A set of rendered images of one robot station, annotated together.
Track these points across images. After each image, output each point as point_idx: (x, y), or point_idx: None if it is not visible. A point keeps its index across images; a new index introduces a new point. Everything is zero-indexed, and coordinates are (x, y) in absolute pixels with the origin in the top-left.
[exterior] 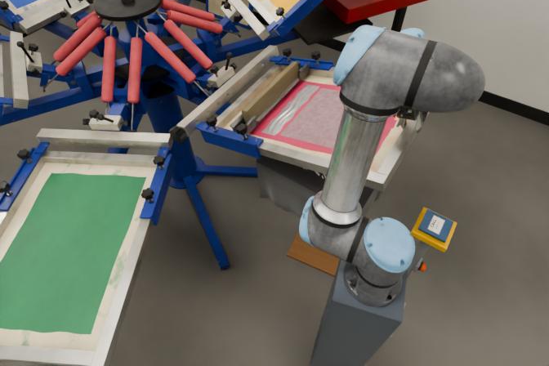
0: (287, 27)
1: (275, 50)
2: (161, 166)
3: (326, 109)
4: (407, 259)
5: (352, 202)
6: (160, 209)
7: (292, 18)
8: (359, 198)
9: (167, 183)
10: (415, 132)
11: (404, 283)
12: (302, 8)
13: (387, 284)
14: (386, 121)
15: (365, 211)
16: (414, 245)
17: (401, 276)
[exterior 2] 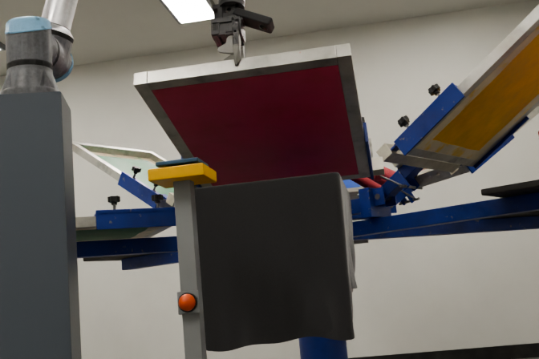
0: (411, 140)
1: (377, 160)
2: (156, 206)
3: (278, 133)
4: (12, 18)
5: (44, 12)
6: (115, 225)
7: (415, 127)
8: (50, 10)
9: (147, 221)
10: (232, 64)
11: (29, 93)
12: (428, 113)
13: (6, 61)
14: (261, 91)
15: (224, 244)
16: (26, 17)
17: (26, 74)
